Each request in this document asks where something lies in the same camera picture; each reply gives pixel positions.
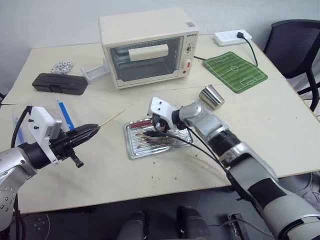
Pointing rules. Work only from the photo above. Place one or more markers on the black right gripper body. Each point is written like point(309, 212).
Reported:
point(161, 123)

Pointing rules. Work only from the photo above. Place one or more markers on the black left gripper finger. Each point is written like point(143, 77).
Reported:
point(81, 138)
point(87, 127)

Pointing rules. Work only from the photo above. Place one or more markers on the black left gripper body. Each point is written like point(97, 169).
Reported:
point(61, 146)

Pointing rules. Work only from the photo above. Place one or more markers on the wooden skewer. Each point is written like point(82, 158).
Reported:
point(111, 118)

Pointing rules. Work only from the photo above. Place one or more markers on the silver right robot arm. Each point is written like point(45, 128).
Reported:
point(210, 122)

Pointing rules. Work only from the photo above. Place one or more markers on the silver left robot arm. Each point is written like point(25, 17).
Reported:
point(11, 162)

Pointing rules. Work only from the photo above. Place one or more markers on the reddish sausage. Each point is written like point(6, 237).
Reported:
point(140, 123)

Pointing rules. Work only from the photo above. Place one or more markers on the ribbed metal tray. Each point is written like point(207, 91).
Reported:
point(142, 147)

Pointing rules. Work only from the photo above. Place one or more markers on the shiny metal cup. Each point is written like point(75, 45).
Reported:
point(212, 96)

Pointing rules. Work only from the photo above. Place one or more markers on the blue and white strip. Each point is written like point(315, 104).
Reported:
point(66, 115)

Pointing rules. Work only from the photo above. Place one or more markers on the black plastic case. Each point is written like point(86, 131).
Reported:
point(60, 83)

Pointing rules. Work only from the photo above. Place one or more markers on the white plastic holder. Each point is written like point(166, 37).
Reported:
point(95, 72)

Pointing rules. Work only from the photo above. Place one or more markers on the pile of small white rings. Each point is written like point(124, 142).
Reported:
point(62, 67)

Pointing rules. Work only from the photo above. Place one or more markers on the cream toaster oven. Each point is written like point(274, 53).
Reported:
point(145, 47)

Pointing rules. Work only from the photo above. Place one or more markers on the green football field mat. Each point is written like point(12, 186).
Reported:
point(235, 71)

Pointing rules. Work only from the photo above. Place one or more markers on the dark rounded shape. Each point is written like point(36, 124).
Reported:
point(191, 222)
point(135, 226)

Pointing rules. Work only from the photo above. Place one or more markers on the white power strip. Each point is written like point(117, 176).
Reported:
point(228, 37)

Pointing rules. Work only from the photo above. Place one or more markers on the black device on floor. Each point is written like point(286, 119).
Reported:
point(236, 223)

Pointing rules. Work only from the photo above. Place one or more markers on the black office chair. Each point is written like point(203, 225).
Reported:
point(292, 47)

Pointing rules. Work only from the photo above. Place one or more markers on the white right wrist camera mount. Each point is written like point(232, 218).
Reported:
point(161, 107)

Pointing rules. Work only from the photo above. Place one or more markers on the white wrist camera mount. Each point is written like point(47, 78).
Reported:
point(161, 107)
point(40, 121)

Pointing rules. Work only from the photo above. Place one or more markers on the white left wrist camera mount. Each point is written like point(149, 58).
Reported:
point(40, 121)

